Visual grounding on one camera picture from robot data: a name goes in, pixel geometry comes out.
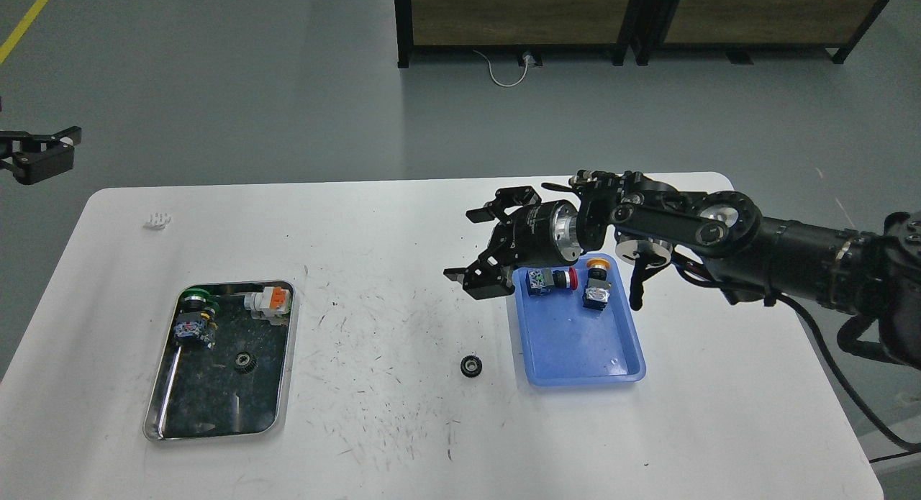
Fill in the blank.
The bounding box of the small white plastic piece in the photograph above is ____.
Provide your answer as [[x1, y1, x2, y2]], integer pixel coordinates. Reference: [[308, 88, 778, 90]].
[[142, 212, 172, 231]]

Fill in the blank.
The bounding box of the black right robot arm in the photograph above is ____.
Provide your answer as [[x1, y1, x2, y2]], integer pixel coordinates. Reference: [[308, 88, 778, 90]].
[[544, 171, 920, 455]]

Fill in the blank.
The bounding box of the orange white connector part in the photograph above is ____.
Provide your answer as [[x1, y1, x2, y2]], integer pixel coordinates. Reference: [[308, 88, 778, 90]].
[[243, 286, 292, 326]]

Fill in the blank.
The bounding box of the green push button switch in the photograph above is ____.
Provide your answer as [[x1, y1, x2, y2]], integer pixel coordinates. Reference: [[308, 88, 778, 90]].
[[171, 287, 220, 349]]

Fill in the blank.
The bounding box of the left wooden cabinet black frame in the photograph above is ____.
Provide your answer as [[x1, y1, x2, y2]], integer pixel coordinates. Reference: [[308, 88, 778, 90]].
[[394, 0, 645, 68]]

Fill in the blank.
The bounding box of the white power cable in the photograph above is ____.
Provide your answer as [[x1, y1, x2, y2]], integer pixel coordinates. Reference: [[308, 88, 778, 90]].
[[471, 49, 542, 88]]

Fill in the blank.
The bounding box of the blue plastic tray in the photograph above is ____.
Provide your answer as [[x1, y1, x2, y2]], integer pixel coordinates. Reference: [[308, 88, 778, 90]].
[[512, 253, 647, 386]]

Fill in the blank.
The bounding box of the right wooden cabinet black frame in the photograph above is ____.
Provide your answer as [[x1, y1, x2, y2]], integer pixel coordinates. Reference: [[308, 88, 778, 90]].
[[632, 0, 891, 66]]

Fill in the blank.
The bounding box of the stainless steel tray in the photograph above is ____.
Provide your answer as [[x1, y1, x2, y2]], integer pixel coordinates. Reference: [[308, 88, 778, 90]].
[[142, 280, 297, 443]]

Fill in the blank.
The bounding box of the red push button switch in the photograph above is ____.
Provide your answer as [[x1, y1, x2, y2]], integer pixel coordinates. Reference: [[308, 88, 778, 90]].
[[525, 267, 579, 296]]

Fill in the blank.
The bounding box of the black gear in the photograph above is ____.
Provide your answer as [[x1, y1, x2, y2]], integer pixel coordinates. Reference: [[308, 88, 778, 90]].
[[233, 350, 258, 375], [460, 355, 484, 378]]

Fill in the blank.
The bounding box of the wooden cabinet black frame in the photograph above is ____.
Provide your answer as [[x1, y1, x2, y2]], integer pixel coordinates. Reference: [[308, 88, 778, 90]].
[[632, 0, 891, 66], [394, 0, 645, 68]]

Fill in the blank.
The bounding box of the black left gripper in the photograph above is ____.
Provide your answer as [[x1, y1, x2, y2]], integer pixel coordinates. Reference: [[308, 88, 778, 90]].
[[443, 186, 584, 300]]

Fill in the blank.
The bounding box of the yellow push button switch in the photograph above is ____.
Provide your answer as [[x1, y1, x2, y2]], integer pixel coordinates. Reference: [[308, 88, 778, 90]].
[[582, 258, 612, 311]]

